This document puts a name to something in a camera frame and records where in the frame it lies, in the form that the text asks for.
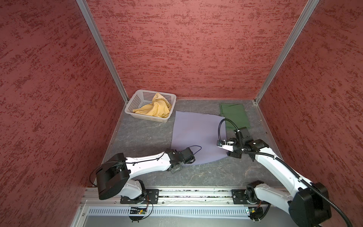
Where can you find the right small circuit board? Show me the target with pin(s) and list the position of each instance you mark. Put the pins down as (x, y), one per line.
(256, 213)

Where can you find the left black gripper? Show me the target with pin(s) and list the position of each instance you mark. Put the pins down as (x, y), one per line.
(173, 171)

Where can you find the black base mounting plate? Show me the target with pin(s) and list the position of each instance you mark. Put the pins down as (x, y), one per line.
(239, 198)
(149, 196)

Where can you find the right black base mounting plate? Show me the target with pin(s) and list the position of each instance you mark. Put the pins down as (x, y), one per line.
(239, 198)

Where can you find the small circuit board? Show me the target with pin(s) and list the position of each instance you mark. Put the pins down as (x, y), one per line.
(256, 213)
(138, 211)

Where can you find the right aluminium corner post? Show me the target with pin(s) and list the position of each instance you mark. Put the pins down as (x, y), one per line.
(292, 38)

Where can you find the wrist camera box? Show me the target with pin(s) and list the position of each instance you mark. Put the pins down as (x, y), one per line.
(188, 156)
(227, 145)

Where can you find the yellow skirt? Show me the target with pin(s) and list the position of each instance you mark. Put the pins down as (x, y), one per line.
(159, 107)

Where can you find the aluminium front rail frame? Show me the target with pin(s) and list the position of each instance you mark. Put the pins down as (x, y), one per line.
(176, 207)

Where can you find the aluminium corner post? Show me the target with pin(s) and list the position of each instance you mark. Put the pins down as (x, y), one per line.
(292, 38)
(85, 10)

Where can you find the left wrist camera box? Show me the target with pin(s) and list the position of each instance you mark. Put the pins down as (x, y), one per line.
(188, 156)

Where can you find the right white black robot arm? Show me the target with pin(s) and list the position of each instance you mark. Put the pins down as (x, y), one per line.
(304, 201)

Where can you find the left small circuit board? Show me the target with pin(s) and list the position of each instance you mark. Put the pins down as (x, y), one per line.
(138, 211)

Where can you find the lavender skirt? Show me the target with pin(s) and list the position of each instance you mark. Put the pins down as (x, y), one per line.
(200, 132)

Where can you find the green skirt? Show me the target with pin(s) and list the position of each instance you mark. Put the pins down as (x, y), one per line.
(235, 113)

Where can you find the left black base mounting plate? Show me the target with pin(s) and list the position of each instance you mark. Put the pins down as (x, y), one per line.
(149, 196)

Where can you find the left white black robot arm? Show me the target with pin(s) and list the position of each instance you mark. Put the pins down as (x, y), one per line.
(116, 177)

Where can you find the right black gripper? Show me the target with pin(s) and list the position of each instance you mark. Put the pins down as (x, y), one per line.
(234, 154)

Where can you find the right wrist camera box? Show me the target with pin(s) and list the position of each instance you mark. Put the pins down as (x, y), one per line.
(227, 145)

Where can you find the left aluminium corner post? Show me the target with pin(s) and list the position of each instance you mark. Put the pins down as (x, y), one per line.
(85, 10)

